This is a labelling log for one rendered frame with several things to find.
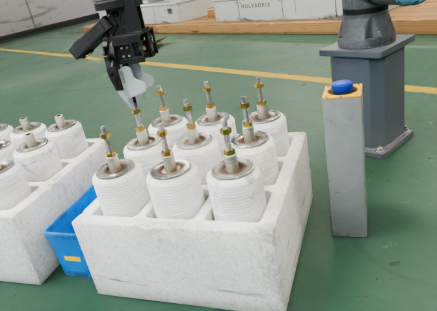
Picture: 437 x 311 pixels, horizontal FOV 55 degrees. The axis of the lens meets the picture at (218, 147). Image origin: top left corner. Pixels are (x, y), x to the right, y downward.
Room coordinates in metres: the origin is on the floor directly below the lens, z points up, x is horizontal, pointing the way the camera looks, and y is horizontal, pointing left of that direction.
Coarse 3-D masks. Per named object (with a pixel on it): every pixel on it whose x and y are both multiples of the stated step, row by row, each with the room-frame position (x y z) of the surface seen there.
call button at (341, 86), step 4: (340, 80) 0.77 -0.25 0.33; (344, 80) 0.77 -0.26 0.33; (348, 80) 0.76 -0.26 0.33; (332, 84) 0.76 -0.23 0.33; (336, 84) 0.75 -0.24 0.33; (340, 84) 0.75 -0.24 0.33; (344, 84) 0.74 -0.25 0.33; (348, 84) 0.74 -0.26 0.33; (352, 84) 0.75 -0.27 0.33; (332, 88) 0.75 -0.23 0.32; (336, 88) 0.74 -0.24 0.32; (340, 88) 0.74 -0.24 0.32; (344, 88) 0.74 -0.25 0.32; (348, 88) 0.74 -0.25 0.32; (340, 92) 0.74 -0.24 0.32
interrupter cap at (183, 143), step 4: (184, 136) 0.83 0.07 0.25; (200, 136) 0.82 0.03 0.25; (204, 136) 0.81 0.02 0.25; (208, 136) 0.81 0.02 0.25; (180, 140) 0.82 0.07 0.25; (184, 140) 0.81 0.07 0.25; (188, 140) 0.81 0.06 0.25; (200, 140) 0.80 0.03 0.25; (204, 140) 0.79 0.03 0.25; (208, 140) 0.79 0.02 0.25; (176, 144) 0.79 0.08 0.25; (180, 144) 0.79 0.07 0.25; (184, 144) 0.79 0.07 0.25; (188, 144) 0.79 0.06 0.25; (192, 144) 0.79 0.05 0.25; (196, 144) 0.77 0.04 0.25; (200, 144) 0.77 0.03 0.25; (204, 144) 0.77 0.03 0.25; (180, 148) 0.78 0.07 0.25; (184, 148) 0.77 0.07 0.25; (188, 148) 0.77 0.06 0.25; (192, 148) 0.76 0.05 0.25
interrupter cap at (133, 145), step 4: (148, 136) 0.87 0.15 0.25; (152, 136) 0.87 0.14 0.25; (156, 136) 0.87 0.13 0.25; (132, 140) 0.87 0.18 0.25; (136, 140) 0.86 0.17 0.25; (152, 140) 0.85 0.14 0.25; (156, 140) 0.84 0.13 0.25; (160, 140) 0.84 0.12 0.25; (128, 144) 0.85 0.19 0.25; (132, 144) 0.84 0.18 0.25; (136, 144) 0.85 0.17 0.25; (148, 144) 0.82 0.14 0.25; (152, 144) 0.82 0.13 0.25; (156, 144) 0.82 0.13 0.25; (128, 148) 0.83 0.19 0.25; (132, 148) 0.82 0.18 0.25; (136, 148) 0.81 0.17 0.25; (140, 148) 0.81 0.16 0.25; (144, 148) 0.81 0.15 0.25
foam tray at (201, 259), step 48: (288, 192) 0.67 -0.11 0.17; (96, 240) 0.68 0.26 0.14; (144, 240) 0.64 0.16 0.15; (192, 240) 0.60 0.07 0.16; (240, 240) 0.57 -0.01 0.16; (288, 240) 0.63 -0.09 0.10; (96, 288) 0.70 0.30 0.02; (144, 288) 0.65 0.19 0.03; (192, 288) 0.61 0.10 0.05; (240, 288) 0.57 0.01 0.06; (288, 288) 0.59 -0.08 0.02
